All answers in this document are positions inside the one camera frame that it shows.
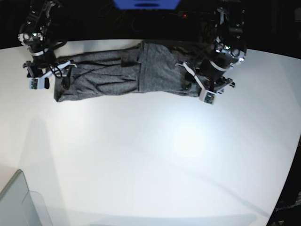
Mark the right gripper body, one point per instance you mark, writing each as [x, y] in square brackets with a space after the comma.
[44, 58]

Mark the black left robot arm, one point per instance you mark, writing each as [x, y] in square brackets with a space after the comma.
[220, 48]

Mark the grey t-shirt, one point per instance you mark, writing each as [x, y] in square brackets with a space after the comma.
[146, 67]

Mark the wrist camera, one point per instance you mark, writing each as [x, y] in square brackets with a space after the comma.
[208, 97]
[37, 83]

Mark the grey tray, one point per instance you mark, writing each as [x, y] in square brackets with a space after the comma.
[19, 206]

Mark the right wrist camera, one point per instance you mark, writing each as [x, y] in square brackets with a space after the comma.
[37, 83]

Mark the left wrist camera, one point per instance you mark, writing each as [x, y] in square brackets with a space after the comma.
[208, 97]

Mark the blue box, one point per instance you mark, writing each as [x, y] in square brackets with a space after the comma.
[146, 4]

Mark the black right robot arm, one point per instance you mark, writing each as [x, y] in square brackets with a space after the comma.
[35, 35]

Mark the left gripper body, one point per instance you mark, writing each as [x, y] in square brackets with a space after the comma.
[210, 70]

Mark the black power strip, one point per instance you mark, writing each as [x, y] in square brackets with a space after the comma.
[199, 15]

